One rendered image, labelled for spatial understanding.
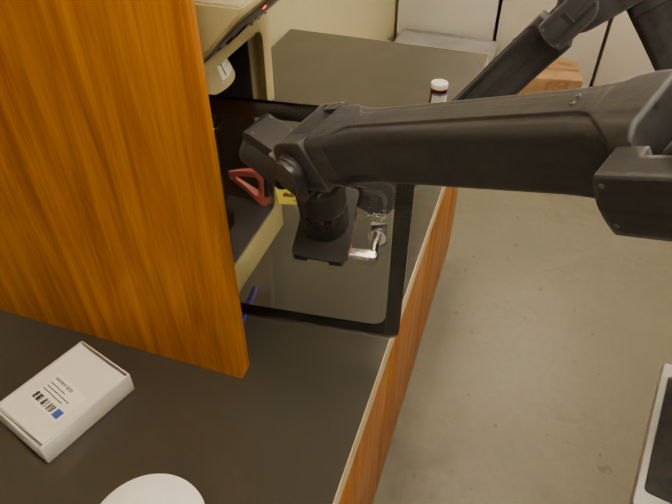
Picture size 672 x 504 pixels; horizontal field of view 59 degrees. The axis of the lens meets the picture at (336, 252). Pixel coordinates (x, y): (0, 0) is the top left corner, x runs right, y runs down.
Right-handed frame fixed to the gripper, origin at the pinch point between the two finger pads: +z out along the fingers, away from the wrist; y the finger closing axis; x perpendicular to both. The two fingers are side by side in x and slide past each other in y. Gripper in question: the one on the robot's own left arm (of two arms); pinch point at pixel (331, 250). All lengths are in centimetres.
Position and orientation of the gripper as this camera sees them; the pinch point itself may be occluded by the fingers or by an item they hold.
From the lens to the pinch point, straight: 81.4
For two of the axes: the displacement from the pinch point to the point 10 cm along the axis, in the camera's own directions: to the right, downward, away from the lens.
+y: -2.0, 9.0, -3.8
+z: 0.7, 4.0, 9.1
